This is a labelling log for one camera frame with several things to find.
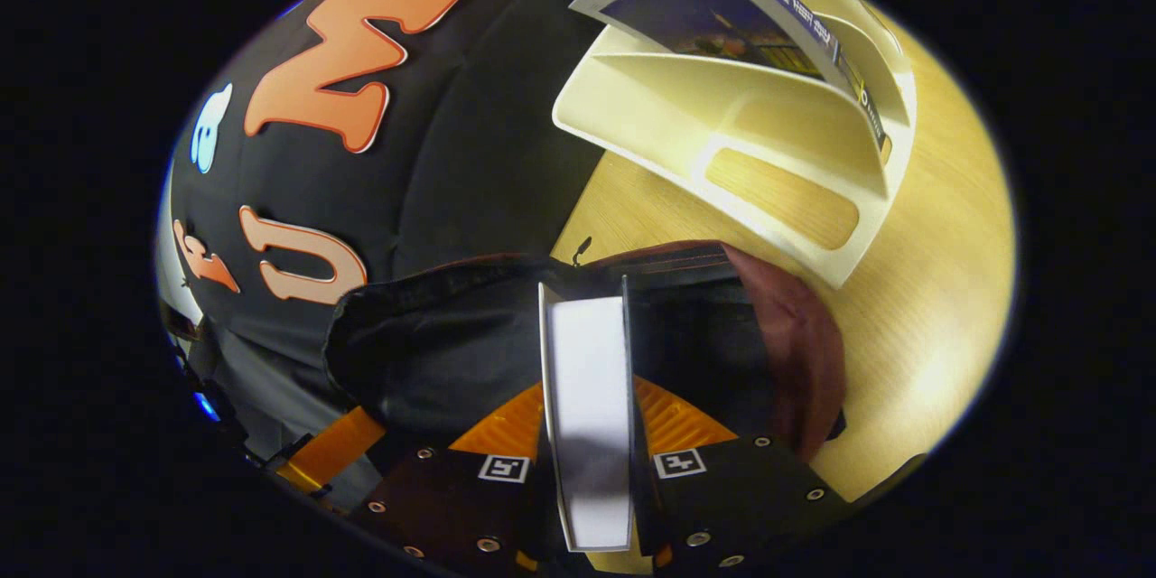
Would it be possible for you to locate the black and white portrait book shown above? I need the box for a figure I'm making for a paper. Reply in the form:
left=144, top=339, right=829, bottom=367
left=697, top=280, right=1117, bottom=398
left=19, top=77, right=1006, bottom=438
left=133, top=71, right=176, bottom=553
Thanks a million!
left=538, top=275, right=636, bottom=554

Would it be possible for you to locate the blue cover book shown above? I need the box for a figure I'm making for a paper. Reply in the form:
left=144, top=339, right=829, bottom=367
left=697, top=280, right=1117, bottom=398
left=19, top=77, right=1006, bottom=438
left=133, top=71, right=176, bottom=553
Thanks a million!
left=569, top=0, right=895, bottom=168

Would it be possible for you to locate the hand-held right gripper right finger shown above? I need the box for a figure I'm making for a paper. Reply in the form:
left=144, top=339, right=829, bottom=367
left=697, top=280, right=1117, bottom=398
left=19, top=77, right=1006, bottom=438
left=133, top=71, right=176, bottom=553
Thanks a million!
left=629, top=375, right=854, bottom=572

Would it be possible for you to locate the maroon schoolbag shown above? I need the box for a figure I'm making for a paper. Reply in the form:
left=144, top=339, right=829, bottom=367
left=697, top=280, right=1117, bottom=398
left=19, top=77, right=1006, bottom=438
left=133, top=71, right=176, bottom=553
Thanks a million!
left=323, top=239, right=848, bottom=466

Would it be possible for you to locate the white bookshelf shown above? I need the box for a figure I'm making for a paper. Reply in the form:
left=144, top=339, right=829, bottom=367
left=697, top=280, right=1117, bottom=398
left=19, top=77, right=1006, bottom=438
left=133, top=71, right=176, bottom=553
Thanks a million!
left=551, top=0, right=919, bottom=290

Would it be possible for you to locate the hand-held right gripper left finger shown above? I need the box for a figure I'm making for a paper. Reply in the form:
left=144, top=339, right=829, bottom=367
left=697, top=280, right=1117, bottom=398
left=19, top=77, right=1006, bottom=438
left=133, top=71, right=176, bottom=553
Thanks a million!
left=348, top=382, right=565, bottom=574

